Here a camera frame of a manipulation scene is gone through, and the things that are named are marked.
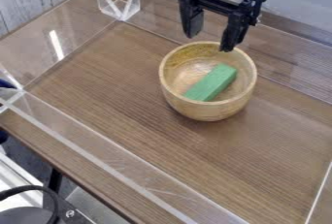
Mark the light wooden bowl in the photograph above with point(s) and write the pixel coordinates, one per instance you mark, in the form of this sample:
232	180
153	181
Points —
184	65

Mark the clear acrylic corner bracket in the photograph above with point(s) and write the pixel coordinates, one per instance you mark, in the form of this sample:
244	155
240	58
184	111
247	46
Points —
119	9

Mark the grey metal base plate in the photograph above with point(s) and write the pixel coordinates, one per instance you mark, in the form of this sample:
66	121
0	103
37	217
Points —
69	215

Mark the blue object at left edge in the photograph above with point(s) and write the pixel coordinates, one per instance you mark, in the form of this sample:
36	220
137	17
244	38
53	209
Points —
5	84

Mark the black table leg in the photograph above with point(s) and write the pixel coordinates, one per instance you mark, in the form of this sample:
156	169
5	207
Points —
54	180

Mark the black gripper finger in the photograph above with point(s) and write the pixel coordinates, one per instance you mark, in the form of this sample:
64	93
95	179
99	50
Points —
234	32
191	17

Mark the green rectangular block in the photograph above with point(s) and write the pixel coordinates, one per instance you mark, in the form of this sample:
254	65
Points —
211	84

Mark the clear acrylic front wall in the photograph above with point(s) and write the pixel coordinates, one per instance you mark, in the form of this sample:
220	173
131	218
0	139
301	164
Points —
141	192

